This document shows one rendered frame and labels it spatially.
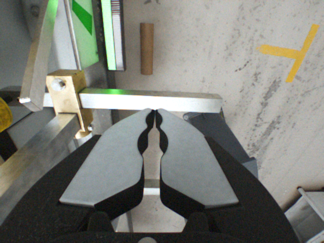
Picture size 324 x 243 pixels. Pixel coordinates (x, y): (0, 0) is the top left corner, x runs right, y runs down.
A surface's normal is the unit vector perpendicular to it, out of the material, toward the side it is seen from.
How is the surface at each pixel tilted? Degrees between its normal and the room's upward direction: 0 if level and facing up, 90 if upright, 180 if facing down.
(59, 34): 0
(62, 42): 0
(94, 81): 0
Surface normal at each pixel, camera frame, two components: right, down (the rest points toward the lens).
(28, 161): 0.05, -0.85
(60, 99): 0.02, 0.52
